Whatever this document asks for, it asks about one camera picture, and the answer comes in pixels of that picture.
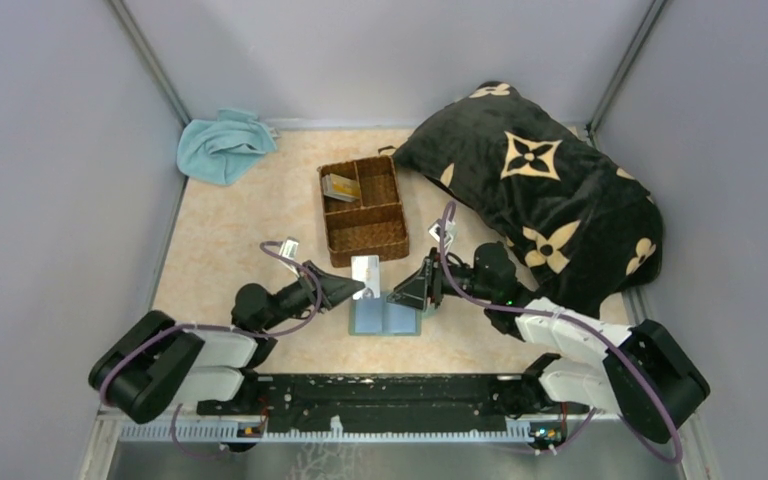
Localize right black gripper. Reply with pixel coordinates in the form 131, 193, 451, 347
388, 247, 495, 311

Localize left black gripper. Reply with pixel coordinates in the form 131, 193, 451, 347
262, 259, 365, 331

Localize white card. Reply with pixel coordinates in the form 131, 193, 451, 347
351, 255, 381, 300

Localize green leather card holder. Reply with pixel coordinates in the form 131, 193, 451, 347
348, 291, 435, 337

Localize brown woven divided basket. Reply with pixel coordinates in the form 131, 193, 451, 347
317, 155, 410, 268

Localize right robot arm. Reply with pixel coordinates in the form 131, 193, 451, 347
387, 243, 711, 444

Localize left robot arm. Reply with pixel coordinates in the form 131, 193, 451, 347
88, 261, 365, 424

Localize gold card stack in basket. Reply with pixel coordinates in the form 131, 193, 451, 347
321, 173, 362, 203

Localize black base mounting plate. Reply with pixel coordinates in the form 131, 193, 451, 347
196, 373, 588, 434

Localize black floral pillow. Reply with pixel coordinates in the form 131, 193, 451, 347
393, 81, 665, 316

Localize light blue cloth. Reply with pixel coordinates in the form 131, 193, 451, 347
176, 108, 277, 186

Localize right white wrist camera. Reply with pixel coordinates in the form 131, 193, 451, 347
428, 219, 457, 250

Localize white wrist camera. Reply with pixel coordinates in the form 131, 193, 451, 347
279, 237, 300, 260
428, 219, 457, 250

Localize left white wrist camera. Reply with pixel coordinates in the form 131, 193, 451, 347
279, 237, 300, 260

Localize aluminium frame rail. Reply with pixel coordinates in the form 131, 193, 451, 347
99, 387, 590, 445

